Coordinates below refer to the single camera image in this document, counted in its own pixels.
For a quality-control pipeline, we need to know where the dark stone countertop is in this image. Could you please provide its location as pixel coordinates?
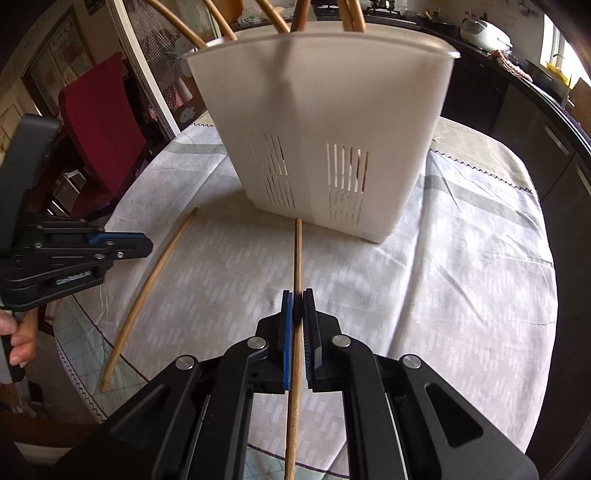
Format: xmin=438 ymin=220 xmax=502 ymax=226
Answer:
xmin=406 ymin=14 xmax=591 ymax=153

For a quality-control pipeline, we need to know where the wall calendar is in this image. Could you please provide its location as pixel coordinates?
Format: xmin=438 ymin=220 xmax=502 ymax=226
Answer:
xmin=21 ymin=9 xmax=90 ymax=118

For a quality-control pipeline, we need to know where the person's left hand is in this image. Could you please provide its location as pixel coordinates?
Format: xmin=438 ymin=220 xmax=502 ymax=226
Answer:
xmin=0 ymin=308 xmax=38 ymax=368

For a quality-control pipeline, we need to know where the gas stove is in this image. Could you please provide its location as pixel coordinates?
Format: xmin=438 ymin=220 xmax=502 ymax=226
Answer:
xmin=314 ymin=0 xmax=407 ymax=19

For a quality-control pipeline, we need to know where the patterned tablecloth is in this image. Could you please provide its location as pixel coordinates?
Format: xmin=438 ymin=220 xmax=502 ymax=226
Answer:
xmin=52 ymin=115 xmax=561 ymax=480

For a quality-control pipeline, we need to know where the white plastic utensil holder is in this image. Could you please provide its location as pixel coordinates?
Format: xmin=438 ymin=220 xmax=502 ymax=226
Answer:
xmin=182 ymin=21 xmax=462 ymax=244

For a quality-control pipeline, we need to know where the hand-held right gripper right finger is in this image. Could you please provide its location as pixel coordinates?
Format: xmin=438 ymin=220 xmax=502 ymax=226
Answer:
xmin=301 ymin=289 xmax=540 ymax=480

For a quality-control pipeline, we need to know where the yellow plastic container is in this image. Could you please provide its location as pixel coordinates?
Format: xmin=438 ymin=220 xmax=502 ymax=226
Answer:
xmin=545 ymin=62 xmax=575 ymax=85

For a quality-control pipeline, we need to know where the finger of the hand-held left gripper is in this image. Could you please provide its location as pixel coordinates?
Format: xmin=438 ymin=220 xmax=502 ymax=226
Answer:
xmin=13 ymin=237 xmax=154 ymax=274
xmin=33 ymin=224 xmax=142 ymax=246

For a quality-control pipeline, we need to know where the white rice cooker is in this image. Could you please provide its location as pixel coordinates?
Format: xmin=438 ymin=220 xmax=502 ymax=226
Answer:
xmin=461 ymin=18 xmax=514 ymax=51

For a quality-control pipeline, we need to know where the pink cloth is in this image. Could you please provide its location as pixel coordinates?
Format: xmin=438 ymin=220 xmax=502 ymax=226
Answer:
xmin=488 ymin=50 xmax=534 ymax=80

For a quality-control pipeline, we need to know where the kitchen window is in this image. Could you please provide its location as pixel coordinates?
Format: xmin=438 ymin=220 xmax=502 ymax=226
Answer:
xmin=538 ymin=14 xmax=591 ymax=93

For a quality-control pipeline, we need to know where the wooden chopstick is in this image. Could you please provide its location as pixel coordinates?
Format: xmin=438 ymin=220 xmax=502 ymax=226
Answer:
xmin=338 ymin=0 xmax=360 ymax=32
xmin=255 ymin=0 xmax=291 ymax=34
xmin=203 ymin=0 xmax=238 ymax=41
xmin=283 ymin=218 xmax=304 ymax=480
xmin=292 ymin=0 xmax=312 ymax=34
xmin=100 ymin=207 xmax=199 ymax=394
xmin=348 ymin=0 xmax=368 ymax=34
xmin=146 ymin=0 xmax=207 ymax=48

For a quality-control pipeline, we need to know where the floral sliding glass door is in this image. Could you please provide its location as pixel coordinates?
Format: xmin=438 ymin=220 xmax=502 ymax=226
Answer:
xmin=106 ymin=0 xmax=213 ymax=134

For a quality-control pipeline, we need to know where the red wooden chair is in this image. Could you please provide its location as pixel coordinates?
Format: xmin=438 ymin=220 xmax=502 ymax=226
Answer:
xmin=58 ymin=52 xmax=155 ymax=220

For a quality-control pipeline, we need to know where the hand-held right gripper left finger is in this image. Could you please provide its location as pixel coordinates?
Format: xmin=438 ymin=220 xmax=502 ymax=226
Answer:
xmin=51 ymin=290 xmax=295 ymax=480

